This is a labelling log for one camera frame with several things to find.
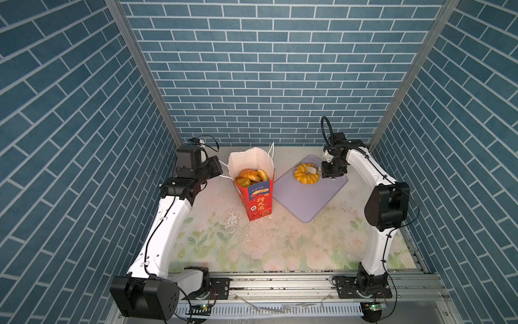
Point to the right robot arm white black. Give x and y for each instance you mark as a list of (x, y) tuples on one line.
[(385, 212)]

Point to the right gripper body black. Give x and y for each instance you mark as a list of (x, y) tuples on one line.
[(333, 168)]

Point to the small striped fake bun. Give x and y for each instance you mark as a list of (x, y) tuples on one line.
[(243, 182)]

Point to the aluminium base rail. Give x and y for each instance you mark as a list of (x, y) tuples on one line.
[(279, 297)]

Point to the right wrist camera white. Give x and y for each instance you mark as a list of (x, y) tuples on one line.
[(329, 157)]

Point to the large ring-shaped fake bread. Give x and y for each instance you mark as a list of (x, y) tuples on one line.
[(301, 176)]

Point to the metal tongs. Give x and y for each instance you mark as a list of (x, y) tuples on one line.
[(312, 170)]

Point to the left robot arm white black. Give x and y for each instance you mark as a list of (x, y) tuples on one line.
[(166, 235)]

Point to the lavender plastic tray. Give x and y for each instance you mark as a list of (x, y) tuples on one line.
[(306, 201)]

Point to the brown fake croissant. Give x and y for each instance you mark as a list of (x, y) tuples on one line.
[(252, 175)]

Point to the glazed fake donut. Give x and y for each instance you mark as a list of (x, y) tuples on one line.
[(263, 175)]

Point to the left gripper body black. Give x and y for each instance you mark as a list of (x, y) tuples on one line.
[(207, 171)]

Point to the red white paper bag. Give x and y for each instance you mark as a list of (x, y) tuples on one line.
[(256, 198)]

